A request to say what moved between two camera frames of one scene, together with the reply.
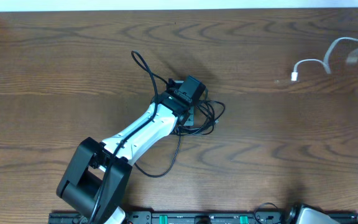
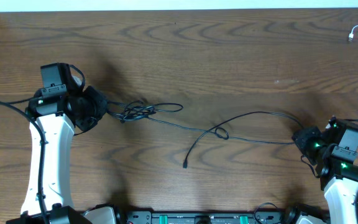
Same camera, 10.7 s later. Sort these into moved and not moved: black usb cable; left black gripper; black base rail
Moved: black usb cable; left black gripper
Not moved: black base rail
